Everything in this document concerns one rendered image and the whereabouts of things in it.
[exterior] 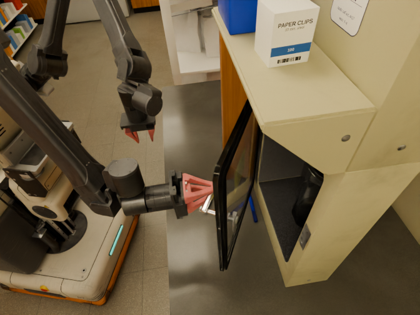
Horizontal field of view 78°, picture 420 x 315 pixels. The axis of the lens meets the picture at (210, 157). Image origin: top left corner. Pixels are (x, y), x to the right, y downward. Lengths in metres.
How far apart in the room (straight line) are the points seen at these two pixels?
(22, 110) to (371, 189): 0.57
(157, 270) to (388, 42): 1.70
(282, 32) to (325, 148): 0.13
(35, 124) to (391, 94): 0.53
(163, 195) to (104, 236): 1.16
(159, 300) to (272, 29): 1.62
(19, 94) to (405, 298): 0.94
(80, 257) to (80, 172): 1.15
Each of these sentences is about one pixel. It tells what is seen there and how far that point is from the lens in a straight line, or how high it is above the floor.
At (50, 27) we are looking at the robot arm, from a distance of 1.07.
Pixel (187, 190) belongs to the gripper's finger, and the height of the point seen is 1.22.
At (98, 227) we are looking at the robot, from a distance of 1.74.
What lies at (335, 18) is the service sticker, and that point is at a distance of 0.37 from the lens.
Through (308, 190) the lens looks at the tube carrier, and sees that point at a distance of 0.65.
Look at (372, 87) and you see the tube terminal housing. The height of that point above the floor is 1.52.
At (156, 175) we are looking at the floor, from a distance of 2.21.
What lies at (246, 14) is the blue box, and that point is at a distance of 0.41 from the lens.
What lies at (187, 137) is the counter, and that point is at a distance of 1.07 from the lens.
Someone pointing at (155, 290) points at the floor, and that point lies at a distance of 1.78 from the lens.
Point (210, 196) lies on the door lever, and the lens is 0.56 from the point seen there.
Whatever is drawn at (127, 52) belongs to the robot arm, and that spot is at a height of 1.38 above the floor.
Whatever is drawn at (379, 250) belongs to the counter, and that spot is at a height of 0.94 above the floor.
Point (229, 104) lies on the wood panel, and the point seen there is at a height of 1.26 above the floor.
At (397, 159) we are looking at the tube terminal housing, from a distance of 0.39.
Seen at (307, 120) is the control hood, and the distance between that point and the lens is 0.27.
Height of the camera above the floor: 1.67
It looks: 48 degrees down
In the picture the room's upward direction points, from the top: 5 degrees counter-clockwise
